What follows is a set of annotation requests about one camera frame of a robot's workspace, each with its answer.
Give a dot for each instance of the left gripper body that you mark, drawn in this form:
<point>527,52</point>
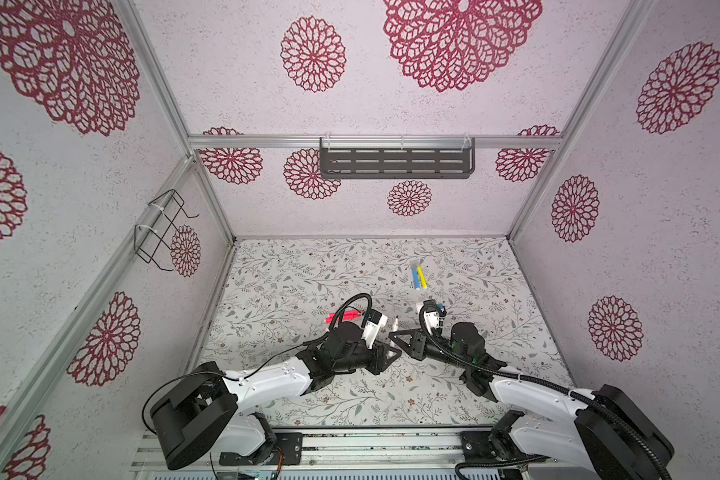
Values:
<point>369,359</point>

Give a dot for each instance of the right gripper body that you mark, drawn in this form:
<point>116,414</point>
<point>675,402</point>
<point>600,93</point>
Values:
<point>424,349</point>

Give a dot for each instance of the yellow highlighter pen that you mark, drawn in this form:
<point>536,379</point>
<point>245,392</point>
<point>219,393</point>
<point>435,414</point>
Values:
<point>421,277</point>

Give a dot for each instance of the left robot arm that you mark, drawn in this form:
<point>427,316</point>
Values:
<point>210,407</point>

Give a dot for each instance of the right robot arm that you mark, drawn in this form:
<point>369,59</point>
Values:
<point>602,431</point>

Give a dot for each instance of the upper pink highlighter pen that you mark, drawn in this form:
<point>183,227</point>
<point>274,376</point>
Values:
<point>350,314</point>

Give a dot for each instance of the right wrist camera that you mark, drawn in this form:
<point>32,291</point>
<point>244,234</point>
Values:
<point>433,313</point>

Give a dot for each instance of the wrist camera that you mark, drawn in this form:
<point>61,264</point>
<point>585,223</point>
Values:
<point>433,313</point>
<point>372,328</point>

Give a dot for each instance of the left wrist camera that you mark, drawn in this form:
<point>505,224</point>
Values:
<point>372,328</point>

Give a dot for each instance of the aluminium front rail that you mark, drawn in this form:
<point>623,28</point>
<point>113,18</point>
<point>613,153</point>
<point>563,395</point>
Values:
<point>379,448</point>

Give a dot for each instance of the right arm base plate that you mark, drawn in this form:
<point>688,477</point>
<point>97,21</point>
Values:
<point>486,446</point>

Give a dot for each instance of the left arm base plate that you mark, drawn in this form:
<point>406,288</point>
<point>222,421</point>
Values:
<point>285,450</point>

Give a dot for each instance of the grey slotted wall shelf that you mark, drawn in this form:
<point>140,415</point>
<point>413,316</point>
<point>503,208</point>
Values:
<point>400,163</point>

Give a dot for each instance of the black wire wall rack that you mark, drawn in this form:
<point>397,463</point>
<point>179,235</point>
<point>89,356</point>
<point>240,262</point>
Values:
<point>169,242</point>

